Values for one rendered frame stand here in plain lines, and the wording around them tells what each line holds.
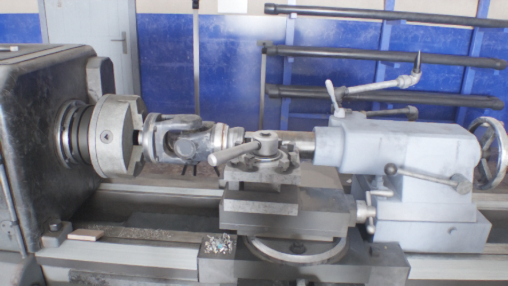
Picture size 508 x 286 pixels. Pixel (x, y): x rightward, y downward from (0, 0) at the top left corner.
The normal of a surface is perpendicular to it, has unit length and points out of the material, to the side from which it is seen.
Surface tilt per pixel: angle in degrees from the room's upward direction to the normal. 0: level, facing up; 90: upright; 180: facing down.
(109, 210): 90
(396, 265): 0
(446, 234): 90
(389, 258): 0
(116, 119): 46
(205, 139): 90
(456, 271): 36
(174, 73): 90
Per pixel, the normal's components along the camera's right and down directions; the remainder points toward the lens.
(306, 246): 0.04, -0.93
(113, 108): 0.00, -0.59
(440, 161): -0.03, 0.12
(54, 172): 1.00, 0.04
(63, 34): -0.04, 0.36
